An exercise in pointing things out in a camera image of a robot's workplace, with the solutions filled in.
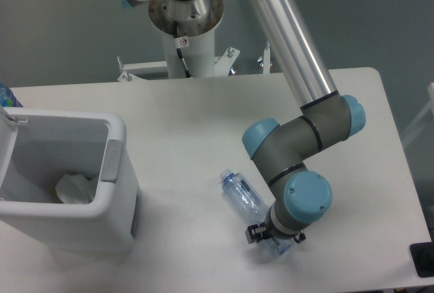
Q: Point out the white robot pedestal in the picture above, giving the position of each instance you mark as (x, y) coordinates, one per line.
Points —
(187, 29)

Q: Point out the black device at edge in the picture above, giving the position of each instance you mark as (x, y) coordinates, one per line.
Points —
(422, 256)

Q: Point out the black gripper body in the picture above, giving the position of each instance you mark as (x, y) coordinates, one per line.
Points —
(272, 231)

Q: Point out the white frame at right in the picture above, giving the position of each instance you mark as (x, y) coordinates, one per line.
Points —
(419, 122)

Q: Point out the crumpled paper in can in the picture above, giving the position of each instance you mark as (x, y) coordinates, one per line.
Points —
(76, 189)

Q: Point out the blue bottle at edge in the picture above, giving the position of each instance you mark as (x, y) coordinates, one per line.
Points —
(7, 98)

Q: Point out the white trash can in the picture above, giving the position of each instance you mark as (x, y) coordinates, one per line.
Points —
(38, 147)

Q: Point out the clear plastic water bottle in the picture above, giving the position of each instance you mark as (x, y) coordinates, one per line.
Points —
(250, 206)

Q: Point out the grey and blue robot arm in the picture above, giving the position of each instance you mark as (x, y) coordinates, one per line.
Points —
(320, 116)

